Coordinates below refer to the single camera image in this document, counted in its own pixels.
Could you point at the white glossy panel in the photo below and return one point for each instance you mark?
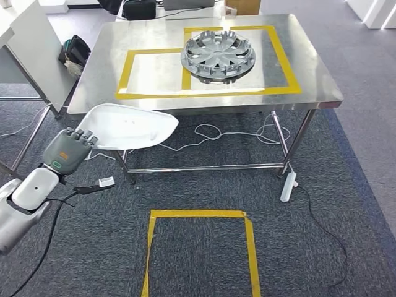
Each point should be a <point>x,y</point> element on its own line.
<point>374,14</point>

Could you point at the silver wheel hubcap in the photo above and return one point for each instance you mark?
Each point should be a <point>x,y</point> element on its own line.
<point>216,55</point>

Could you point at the grey laptop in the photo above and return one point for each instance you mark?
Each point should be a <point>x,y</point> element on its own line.
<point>188,4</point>

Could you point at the clear plastic holder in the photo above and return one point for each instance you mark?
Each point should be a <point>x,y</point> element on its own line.
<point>228,12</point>

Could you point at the stainless steel workbench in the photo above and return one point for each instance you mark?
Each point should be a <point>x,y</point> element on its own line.
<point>108,61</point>

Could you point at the cardboard box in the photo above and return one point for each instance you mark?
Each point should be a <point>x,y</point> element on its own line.
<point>244,6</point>

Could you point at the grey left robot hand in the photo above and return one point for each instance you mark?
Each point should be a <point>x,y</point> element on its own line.
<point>66,153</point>

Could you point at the black backpack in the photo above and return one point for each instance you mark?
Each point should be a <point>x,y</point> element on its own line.
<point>77,51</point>

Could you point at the white panel desk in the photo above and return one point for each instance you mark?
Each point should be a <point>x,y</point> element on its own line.
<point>34,49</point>

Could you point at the black equipment bag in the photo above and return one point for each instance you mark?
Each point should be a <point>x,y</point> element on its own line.
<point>139,10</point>

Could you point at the yellow double-rectangle tape marking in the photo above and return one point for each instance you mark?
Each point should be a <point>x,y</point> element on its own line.
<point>155,96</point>

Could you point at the white power strip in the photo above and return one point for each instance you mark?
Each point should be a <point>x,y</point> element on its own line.
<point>287,188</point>

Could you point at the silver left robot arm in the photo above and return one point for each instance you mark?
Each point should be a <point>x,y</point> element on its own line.
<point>18,221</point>

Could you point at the white curved plastic part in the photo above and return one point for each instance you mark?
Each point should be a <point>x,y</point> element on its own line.
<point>130,127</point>

